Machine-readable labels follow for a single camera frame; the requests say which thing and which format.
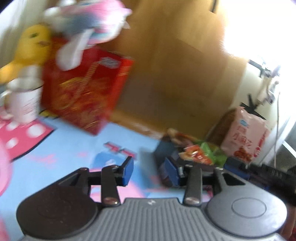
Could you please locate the pastel plush toy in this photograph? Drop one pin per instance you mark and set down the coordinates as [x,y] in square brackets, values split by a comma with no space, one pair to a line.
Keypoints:
[84,24]

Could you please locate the yellow duck plush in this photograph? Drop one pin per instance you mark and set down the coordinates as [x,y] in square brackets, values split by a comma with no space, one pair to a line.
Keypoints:
[33,48]

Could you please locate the red gift bag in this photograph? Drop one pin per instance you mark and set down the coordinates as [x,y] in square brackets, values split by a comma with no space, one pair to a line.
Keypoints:
[85,96]

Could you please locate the white wall charger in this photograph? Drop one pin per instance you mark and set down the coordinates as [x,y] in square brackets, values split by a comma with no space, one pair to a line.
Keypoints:
[266,92]

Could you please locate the white mug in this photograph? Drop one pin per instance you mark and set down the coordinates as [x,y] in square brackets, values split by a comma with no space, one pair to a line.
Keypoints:
[20,101]

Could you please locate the pink snack bag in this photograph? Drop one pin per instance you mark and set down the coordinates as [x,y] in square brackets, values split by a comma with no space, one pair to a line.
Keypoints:
[246,136]

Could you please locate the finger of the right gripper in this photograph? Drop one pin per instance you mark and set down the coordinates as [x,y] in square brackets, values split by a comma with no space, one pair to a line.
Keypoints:
[237,167]

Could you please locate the wooden headboard panel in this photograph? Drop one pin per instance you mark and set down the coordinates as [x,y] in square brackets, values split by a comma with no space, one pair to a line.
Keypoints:
[182,76]

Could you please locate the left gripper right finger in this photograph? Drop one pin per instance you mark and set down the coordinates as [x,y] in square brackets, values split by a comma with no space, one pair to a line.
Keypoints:
[232,204]

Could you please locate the dark snack box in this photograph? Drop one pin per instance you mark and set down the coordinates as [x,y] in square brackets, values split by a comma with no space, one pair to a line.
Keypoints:
[171,144]

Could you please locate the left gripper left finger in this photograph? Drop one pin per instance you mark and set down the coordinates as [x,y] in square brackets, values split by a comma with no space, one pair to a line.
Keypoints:
[70,205]

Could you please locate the red spicy snack packet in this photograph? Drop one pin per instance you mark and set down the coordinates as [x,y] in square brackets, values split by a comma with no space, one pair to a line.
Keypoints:
[196,154]

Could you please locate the bright green snack packet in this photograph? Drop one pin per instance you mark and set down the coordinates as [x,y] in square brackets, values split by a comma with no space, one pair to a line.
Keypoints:
[213,152]

